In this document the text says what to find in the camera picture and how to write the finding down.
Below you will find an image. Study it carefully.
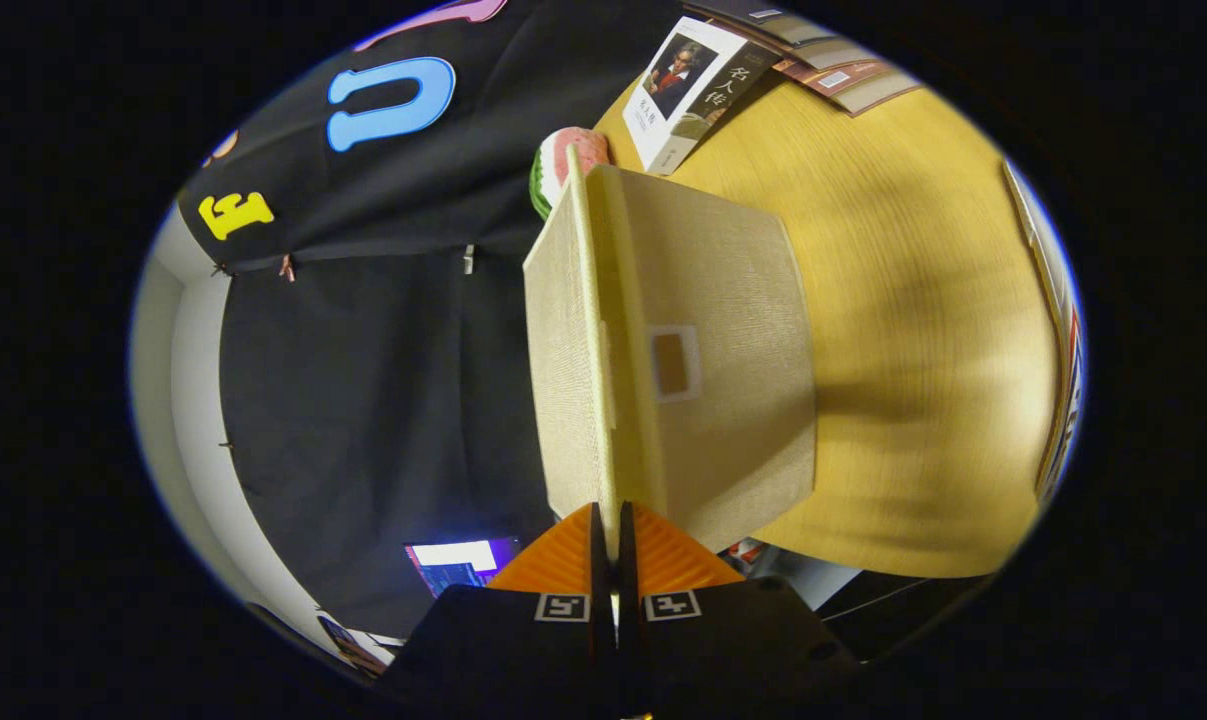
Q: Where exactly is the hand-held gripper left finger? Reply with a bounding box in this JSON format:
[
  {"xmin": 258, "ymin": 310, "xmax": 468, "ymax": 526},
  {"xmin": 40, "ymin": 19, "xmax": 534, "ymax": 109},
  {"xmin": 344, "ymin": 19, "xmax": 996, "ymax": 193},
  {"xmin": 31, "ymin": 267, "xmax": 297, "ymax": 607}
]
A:
[{"xmin": 378, "ymin": 502, "xmax": 619, "ymax": 720}]

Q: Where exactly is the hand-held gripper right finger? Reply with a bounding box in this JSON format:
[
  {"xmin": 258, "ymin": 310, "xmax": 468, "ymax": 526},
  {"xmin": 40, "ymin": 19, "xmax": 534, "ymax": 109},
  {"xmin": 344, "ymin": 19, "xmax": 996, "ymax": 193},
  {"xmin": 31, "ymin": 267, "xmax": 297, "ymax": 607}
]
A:
[{"xmin": 618, "ymin": 502, "xmax": 861, "ymax": 720}]

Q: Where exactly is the beige fabric storage box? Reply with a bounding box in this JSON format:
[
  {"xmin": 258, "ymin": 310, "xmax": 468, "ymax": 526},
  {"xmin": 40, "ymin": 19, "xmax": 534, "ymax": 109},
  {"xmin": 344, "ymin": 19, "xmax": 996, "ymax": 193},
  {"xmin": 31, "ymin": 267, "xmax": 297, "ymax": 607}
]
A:
[{"xmin": 523, "ymin": 145, "xmax": 819, "ymax": 556}]

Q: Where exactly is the lit computer monitor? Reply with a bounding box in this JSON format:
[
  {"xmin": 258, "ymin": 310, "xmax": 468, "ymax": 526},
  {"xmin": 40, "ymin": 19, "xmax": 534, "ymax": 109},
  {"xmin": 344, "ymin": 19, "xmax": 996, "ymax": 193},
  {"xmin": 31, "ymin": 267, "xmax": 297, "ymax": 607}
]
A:
[{"xmin": 403, "ymin": 537, "xmax": 520, "ymax": 599}]

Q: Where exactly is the watermelon slice toy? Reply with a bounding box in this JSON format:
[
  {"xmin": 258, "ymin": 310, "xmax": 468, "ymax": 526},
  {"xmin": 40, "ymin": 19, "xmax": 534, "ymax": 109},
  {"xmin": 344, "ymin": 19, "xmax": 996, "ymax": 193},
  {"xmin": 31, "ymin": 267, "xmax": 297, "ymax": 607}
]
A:
[{"xmin": 530, "ymin": 127, "xmax": 614, "ymax": 221}]

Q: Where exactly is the white portrait cover book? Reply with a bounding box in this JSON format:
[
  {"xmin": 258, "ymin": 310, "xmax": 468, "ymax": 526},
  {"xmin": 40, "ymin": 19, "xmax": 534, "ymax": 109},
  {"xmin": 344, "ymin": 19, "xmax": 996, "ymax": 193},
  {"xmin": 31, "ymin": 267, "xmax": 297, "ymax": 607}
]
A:
[{"xmin": 621, "ymin": 15, "xmax": 786, "ymax": 177}]

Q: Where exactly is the reddish brown cover book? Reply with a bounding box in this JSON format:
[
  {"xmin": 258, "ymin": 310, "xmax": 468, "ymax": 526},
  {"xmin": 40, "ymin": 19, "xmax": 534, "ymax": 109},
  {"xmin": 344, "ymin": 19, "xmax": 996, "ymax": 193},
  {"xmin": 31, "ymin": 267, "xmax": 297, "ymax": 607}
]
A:
[{"xmin": 773, "ymin": 58, "xmax": 926, "ymax": 118}]

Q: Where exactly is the dark brown spine book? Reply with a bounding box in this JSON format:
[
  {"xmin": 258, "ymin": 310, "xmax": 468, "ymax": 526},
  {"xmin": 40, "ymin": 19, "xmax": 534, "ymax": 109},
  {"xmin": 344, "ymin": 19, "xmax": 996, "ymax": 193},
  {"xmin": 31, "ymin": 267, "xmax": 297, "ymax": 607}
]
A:
[{"xmin": 733, "ymin": 20, "xmax": 869, "ymax": 73}]

